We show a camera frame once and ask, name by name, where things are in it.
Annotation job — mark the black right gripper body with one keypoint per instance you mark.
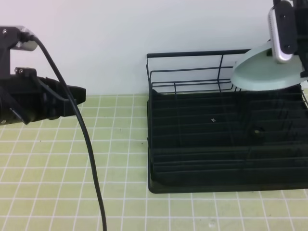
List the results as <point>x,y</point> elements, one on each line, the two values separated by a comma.
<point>301,20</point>

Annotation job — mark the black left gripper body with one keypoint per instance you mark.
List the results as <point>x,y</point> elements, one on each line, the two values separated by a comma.
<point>24,96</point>

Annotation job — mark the light blue round plate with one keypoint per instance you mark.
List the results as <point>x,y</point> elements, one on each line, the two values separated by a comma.
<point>256,71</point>

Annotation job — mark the black drip tray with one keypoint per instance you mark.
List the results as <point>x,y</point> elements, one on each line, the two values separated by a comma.
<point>232,141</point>

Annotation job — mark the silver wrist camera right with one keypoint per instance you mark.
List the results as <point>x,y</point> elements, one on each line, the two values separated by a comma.
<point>283,33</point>

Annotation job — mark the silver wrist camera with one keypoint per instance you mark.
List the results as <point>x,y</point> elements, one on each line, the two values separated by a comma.
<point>283,33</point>
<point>25,44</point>

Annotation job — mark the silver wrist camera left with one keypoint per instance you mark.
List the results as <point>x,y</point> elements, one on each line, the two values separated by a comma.
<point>25,44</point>

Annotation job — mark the black wire dish rack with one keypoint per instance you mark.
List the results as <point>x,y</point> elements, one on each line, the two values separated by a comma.
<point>192,72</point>

